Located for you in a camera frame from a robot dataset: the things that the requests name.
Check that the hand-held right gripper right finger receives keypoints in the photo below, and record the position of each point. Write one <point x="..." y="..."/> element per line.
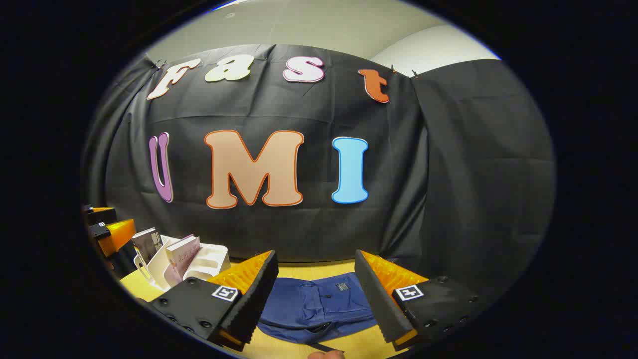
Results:
<point x="379" y="304"/>

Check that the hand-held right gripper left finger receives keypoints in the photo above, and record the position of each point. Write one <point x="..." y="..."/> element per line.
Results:
<point x="254" y="304"/>

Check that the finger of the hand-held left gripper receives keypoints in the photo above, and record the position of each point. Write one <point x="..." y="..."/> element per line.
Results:
<point x="117" y="234"/>
<point x="102" y="215"/>

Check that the blue schoolbag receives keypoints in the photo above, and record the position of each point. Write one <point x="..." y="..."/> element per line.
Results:
<point x="309" y="304"/>

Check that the white bookshelf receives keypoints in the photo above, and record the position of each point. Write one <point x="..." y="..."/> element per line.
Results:
<point x="209" y="259"/>

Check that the pink book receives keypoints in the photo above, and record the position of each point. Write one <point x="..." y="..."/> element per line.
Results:
<point x="182" y="257"/>

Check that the black backdrop cloth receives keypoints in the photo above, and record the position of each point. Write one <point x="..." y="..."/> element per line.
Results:
<point x="299" y="234"/>

